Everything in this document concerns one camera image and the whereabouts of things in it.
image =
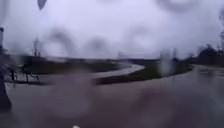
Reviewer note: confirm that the dark row of trees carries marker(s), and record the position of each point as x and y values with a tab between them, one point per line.
210	56

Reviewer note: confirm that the grass island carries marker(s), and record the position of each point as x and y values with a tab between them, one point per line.
146	75

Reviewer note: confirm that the pole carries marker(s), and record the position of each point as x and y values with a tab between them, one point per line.
1	40

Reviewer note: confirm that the wet grey asphalt path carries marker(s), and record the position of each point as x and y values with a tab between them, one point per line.
140	100

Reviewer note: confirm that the grass verge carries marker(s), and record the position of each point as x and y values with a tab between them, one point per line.
66	67

